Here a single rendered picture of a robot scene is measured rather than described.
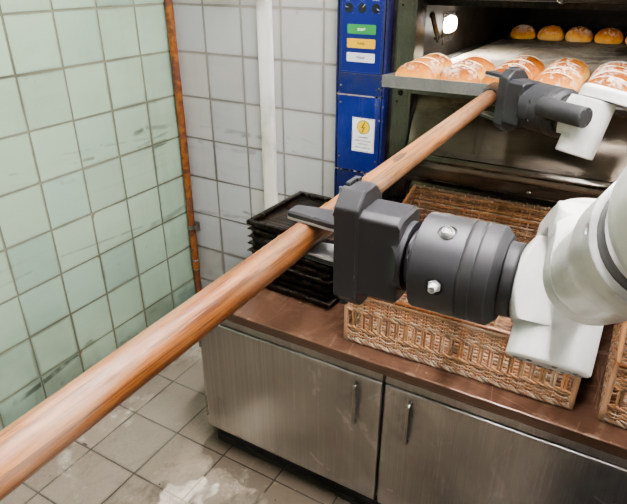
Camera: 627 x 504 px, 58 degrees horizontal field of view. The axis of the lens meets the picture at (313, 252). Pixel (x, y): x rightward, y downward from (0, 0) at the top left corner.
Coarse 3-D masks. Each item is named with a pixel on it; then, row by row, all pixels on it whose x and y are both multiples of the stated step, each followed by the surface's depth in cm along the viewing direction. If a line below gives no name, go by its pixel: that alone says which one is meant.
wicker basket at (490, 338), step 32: (416, 192) 167; (448, 192) 164; (512, 224) 157; (352, 320) 141; (384, 320) 150; (416, 320) 131; (448, 320) 127; (416, 352) 135; (448, 352) 131; (480, 352) 138; (512, 384) 126; (544, 384) 122; (576, 384) 118
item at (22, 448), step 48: (480, 96) 108; (432, 144) 82; (288, 240) 52; (240, 288) 45; (144, 336) 38; (192, 336) 40; (96, 384) 34; (144, 384) 37; (0, 432) 30; (48, 432) 31; (0, 480) 29
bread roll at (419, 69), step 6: (402, 66) 133; (408, 66) 132; (414, 66) 131; (420, 66) 131; (426, 66) 131; (396, 72) 134; (402, 72) 132; (408, 72) 131; (414, 72) 131; (420, 72) 131; (426, 72) 130; (432, 72) 131; (432, 78) 131
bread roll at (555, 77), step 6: (552, 72) 119; (558, 72) 119; (534, 78) 121; (540, 78) 119; (546, 78) 118; (552, 78) 118; (558, 78) 117; (564, 78) 117; (570, 78) 117; (552, 84) 117; (564, 84) 117; (570, 84) 117; (576, 90) 117
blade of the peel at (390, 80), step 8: (384, 80) 134; (392, 80) 133; (400, 80) 132; (408, 80) 131; (416, 80) 130; (424, 80) 129; (432, 80) 128; (440, 80) 127; (448, 80) 126; (400, 88) 132; (408, 88) 131; (416, 88) 131; (424, 88) 130; (432, 88) 129; (440, 88) 128; (448, 88) 127; (456, 88) 126; (464, 88) 125; (472, 88) 124; (480, 88) 124
